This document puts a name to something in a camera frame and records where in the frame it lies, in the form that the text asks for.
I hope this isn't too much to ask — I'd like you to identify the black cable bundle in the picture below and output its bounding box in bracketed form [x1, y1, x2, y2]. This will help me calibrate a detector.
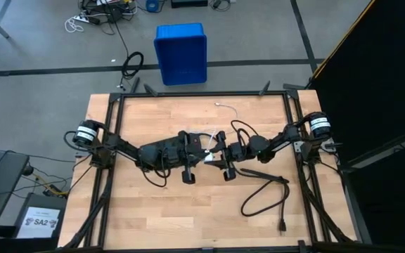
[79, 0, 143, 36]

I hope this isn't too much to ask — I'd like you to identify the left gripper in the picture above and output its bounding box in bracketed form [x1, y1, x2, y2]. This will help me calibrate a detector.
[167, 130, 209, 186]

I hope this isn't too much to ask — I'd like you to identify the black box with SA2 label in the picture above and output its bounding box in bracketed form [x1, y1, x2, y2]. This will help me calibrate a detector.
[13, 192, 67, 243]

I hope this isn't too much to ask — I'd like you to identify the coiled black cable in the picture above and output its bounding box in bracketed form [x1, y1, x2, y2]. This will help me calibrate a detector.
[119, 51, 145, 89]

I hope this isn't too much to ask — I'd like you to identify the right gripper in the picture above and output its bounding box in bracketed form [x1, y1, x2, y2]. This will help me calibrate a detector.
[210, 130, 248, 183]

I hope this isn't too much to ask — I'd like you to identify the black power strip cord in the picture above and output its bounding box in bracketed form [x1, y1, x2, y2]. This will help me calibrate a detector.
[232, 167, 291, 233]

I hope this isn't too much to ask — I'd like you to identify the blue plastic bin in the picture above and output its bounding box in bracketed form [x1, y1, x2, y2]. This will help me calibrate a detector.
[153, 22, 208, 86]

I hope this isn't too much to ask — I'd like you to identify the black aluminium table frame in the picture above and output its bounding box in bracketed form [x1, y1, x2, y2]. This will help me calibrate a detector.
[57, 81, 365, 253]

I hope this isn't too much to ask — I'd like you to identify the flat black box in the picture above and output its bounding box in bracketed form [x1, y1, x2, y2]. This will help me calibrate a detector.
[170, 0, 209, 9]

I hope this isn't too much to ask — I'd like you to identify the white USB cable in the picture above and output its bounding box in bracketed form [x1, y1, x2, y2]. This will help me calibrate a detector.
[205, 101, 240, 155]

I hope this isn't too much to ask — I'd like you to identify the white floor power strip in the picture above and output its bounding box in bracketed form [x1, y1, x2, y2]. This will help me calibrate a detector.
[64, 13, 100, 34]

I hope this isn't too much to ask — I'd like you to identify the black partition panel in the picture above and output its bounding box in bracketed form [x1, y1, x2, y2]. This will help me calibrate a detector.
[309, 0, 405, 249]

